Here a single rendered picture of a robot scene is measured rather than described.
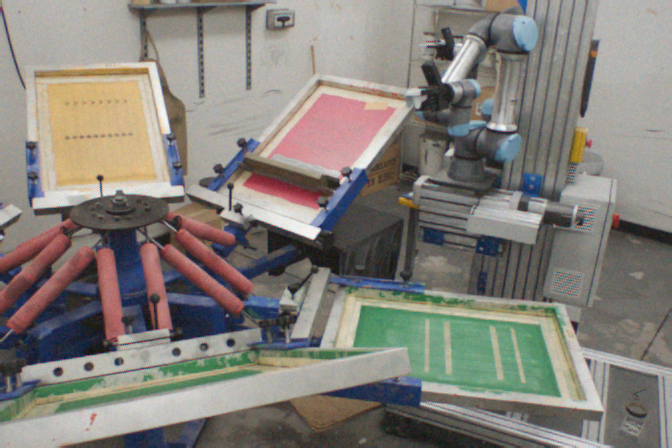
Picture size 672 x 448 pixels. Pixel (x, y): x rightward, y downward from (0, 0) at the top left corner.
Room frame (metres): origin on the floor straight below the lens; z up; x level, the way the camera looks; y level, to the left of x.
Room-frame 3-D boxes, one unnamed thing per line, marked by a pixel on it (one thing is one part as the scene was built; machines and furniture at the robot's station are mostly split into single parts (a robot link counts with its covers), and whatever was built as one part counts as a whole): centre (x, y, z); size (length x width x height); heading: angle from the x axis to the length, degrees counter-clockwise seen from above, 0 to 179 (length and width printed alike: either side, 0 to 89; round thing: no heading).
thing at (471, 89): (2.24, -0.42, 1.65); 0.11 x 0.08 x 0.09; 133
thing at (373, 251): (2.63, -0.14, 0.79); 0.46 x 0.09 x 0.33; 143
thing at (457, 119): (2.25, -0.40, 1.56); 0.11 x 0.08 x 0.11; 43
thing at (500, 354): (1.74, -0.23, 1.05); 1.08 x 0.61 x 0.23; 83
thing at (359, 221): (2.74, 0.00, 0.95); 0.48 x 0.44 x 0.01; 143
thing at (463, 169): (2.52, -0.52, 1.31); 0.15 x 0.15 x 0.10
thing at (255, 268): (2.34, 0.30, 0.89); 1.24 x 0.06 x 0.06; 143
